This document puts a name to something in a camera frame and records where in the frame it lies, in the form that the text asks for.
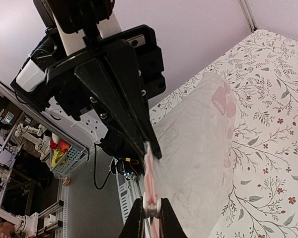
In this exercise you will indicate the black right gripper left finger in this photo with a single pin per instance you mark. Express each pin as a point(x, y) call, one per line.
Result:
point(134, 226)

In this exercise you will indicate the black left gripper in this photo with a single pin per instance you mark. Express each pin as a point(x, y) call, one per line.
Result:
point(116, 77)

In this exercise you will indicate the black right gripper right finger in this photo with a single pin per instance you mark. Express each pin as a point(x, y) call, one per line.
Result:
point(169, 224)

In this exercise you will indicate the clear zip top bag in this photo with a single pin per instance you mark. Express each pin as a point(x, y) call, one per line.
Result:
point(195, 171)

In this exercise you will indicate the white power strip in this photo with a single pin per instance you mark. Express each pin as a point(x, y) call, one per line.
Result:
point(92, 127)

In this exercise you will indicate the blue basket with fruit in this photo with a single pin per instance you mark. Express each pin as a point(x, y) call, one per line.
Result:
point(63, 157)

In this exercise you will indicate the floral tablecloth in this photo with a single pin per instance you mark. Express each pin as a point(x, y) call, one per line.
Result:
point(262, 199)

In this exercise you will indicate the aluminium front rail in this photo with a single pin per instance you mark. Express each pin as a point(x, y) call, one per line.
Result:
point(128, 192)

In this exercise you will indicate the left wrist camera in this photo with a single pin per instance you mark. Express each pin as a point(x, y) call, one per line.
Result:
point(76, 19)

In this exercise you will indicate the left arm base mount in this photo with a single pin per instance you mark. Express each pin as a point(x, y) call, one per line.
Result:
point(127, 161)

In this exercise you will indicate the left aluminium post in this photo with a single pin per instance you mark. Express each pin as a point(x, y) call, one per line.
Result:
point(245, 6)

